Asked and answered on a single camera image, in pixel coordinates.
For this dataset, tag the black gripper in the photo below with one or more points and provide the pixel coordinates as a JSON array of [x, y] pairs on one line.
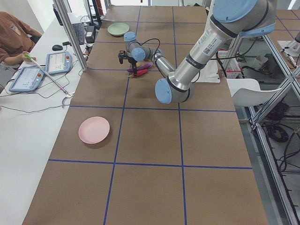
[[132, 61]]

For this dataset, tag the red chili pepper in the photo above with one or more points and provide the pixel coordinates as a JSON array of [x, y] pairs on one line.
[[138, 74]]

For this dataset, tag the purple eggplant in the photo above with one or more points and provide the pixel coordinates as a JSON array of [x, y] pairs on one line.
[[145, 66]]

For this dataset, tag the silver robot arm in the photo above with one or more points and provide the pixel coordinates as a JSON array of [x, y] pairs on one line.
[[229, 19]]

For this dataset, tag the green plate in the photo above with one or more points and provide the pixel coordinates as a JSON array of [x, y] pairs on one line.
[[118, 29]]

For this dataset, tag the black box on desk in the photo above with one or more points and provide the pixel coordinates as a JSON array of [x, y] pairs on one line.
[[90, 34]]

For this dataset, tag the black keyboard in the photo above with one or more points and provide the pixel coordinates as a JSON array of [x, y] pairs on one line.
[[79, 30]]

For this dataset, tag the pink plate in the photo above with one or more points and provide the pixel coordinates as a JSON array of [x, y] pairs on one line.
[[94, 130]]

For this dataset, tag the right teach pendant tablet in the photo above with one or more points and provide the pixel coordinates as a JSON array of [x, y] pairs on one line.
[[57, 63]]

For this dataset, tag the teach pendant tablet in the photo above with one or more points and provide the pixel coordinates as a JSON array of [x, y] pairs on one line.
[[57, 63], [28, 79]]

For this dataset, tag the black computer mouse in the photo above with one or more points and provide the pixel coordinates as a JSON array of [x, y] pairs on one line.
[[57, 47]]

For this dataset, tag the white plastic basket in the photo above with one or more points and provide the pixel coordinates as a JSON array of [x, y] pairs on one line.
[[233, 69]]

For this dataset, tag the pink grabber stick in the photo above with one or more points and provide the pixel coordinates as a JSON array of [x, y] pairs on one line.
[[68, 95]]

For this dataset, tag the left teach pendant tablet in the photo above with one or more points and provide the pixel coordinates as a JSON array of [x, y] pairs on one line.
[[28, 79]]

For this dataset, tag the white chair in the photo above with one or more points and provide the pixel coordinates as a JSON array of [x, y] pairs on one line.
[[247, 92]]

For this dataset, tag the person in brown shirt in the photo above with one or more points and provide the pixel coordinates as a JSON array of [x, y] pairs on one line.
[[16, 39]]

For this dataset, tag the cardboard box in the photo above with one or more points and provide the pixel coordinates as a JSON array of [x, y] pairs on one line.
[[259, 62]]

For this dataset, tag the white pedestal column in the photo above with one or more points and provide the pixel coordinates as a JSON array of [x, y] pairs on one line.
[[209, 74]]

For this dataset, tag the aluminium frame post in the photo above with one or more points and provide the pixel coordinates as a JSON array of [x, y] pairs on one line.
[[62, 11]]

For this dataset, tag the aluminium table frame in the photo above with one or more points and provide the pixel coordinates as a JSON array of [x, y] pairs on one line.
[[278, 127]]

